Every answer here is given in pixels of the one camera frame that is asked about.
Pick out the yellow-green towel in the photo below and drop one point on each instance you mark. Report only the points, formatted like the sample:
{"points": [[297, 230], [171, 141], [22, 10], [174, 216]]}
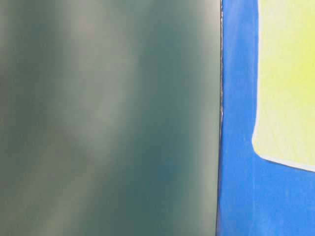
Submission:
{"points": [[284, 130]]}

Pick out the blue table cloth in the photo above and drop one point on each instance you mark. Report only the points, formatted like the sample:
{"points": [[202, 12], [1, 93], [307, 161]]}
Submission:
{"points": [[256, 197]]}

